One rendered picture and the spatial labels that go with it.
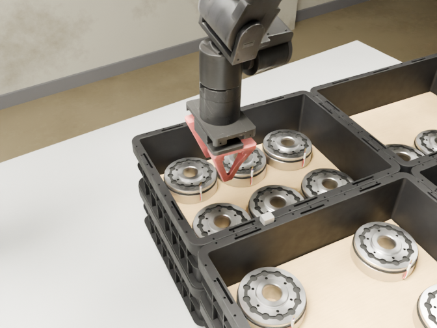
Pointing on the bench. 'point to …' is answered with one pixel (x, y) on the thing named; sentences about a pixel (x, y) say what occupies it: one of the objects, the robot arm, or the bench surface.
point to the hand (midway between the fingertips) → (218, 164)
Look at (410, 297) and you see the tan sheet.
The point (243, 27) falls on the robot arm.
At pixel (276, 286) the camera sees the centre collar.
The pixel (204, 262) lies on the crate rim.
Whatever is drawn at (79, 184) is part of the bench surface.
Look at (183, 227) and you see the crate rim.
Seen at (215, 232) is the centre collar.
